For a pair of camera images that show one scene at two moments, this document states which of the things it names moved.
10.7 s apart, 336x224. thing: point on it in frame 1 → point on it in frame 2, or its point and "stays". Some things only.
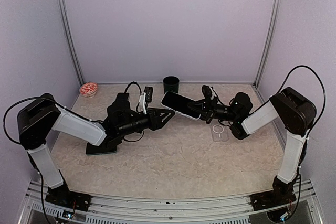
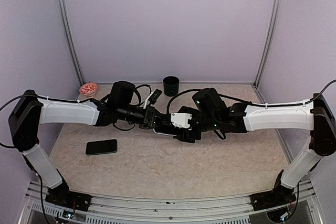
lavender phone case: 179,103 → 162,133
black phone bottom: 108,146 stays
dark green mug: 170,83 stays
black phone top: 179,103 → 167,130
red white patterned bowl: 88,89 stays
